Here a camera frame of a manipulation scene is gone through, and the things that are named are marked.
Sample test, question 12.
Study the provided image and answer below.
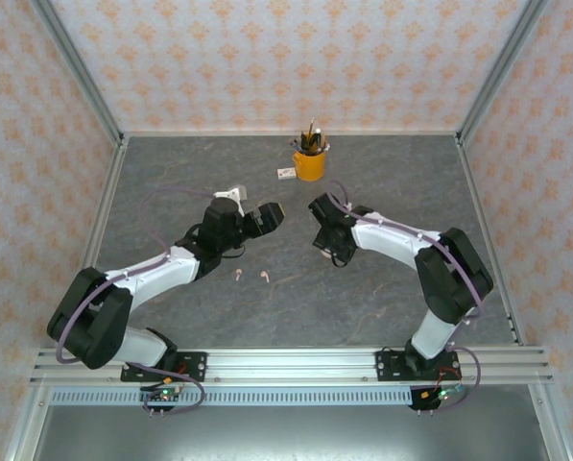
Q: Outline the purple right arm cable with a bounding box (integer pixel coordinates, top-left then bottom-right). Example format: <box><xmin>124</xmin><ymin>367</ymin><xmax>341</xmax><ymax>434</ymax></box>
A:
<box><xmin>328</xmin><ymin>180</ymin><xmax>484</xmax><ymax>417</ymax></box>

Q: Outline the white slotted cable duct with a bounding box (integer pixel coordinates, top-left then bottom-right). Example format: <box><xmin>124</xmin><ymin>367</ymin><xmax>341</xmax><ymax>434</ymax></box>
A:
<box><xmin>49</xmin><ymin>388</ymin><xmax>415</xmax><ymax>407</ymax></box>

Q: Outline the aluminium frame back rail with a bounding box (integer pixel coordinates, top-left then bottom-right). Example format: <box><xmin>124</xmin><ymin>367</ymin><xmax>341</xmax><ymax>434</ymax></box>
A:
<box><xmin>122</xmin><ymin>129</ymin><xmax>460</xmax><ymax>138</ymax></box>

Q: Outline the aluminium frame side rail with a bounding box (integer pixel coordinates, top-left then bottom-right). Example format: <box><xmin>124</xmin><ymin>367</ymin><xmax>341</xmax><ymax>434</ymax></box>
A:
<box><xmin>455</xmin><ymin>135</ymin><xmax>528</xmax><ymax>348</ymax></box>
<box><xmin>53</xmin><ymin>136</ymin><xmax>130</xmax><ymax>350</ymax></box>

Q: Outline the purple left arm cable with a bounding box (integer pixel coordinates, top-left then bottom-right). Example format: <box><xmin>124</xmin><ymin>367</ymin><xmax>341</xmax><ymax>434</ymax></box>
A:
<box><xmin>55</xmin><ymin>185</ymin><xmax>229</xmax><ymax>418</ymax></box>

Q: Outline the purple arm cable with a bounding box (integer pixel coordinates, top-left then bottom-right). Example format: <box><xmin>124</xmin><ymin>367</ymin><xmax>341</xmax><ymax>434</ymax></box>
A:
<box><xmin>55</xmin><ymin>185</ymin><xmax>229</xmax><ymax>418</ymax></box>
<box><xmin>328</xmin><ymin>180</ymin><xmax>484</xmax><ymax>417</ymax></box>

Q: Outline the aluminium frame lower post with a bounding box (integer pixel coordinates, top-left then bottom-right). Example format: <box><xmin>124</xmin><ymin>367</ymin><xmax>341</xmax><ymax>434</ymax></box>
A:
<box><xmin>5</xmin><ymin>383</ymin><xmax>52</xmax><ymax>461</ymax></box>
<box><xmin>528</xmin><ymin>383</ymin><xmax>573</xmax><ymax>461</ymax></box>

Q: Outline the grey metal panel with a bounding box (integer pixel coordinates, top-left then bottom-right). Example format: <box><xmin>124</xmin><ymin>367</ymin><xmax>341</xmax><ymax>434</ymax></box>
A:
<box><xmin>31</xmin><ymin>405</ymin><xmax>549</xmax><ymax>461</ymax></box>

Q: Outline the small circuit board green light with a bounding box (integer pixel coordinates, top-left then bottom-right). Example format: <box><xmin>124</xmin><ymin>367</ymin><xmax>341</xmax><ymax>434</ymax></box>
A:
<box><xmin>422</xmin><ymin>383</ymin><xmax>465</xmax><ymax>402</ymax></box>
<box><xmin>141</xmin><ymin>383</ymin><xmax>184</xmax><ymax>402</ymax></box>

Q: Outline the yellow pen cup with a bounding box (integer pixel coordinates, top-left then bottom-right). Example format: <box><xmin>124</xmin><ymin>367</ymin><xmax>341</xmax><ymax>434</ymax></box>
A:
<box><xmin>292</xmin><ymin>143</ymin><xmax>328</xmax><ymax>182</ymax></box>

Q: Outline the aluminium frame corner post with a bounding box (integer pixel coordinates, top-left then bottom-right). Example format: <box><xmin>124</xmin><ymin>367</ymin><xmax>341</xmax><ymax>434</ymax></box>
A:
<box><xmin>456</xmin><ymin>0</ymin><xmax>551</xmax><ymax>143</ymax></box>
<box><xmin>29</xmin><ymin>0</ymin><xmax>127</xmax><ymax>145</ymax></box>

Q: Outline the aluminium front mounting rail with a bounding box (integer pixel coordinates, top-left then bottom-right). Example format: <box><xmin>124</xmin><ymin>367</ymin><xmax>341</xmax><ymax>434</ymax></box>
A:
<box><xmin>29</xmin><ymin>348</ymin><xmax>554</xmax><ymax>385</ymax></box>

